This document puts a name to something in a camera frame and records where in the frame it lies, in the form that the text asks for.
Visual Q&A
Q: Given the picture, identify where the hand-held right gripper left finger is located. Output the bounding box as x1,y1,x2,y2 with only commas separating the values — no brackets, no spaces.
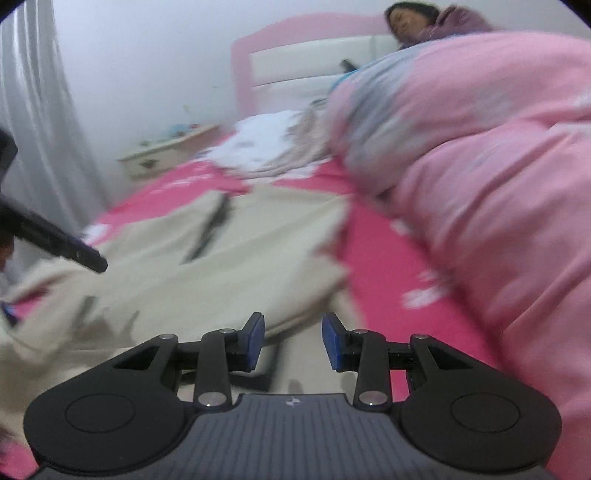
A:
113,312,268,411

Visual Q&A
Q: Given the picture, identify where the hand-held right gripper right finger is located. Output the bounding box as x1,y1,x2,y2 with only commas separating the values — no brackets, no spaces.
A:
322,312,476,411

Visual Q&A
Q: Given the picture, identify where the beige zip jacket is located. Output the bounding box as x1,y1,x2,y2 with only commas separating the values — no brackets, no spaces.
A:
0,185,365,444

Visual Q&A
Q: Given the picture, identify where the grey curtain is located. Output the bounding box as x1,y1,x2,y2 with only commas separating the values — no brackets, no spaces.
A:
0,0,108,237

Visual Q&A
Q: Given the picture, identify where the pink floral blanket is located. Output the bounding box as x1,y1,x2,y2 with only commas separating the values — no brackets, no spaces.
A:
0,134,522,480

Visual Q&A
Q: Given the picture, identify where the cream nightstand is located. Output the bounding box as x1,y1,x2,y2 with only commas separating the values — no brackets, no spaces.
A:
117,122,223,182

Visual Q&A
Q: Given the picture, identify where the blue trinket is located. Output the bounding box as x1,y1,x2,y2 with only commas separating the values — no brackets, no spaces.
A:
159,124,202,140

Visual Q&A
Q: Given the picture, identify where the beige checkered garment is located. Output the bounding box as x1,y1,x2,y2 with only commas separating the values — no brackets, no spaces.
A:
245,99,339,179

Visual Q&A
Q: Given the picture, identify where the white crumpled garment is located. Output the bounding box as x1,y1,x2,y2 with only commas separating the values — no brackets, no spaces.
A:
203,111,305,172

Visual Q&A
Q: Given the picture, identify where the pink quilt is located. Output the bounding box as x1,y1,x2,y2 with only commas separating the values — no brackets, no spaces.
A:
325,32,591,480

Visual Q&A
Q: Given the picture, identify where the teal cloth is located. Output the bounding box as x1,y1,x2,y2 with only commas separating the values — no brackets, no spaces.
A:
331,69,362,89

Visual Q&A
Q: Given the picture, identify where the pink bed headboard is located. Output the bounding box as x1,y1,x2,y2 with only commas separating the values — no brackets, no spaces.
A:
231,14,403,117

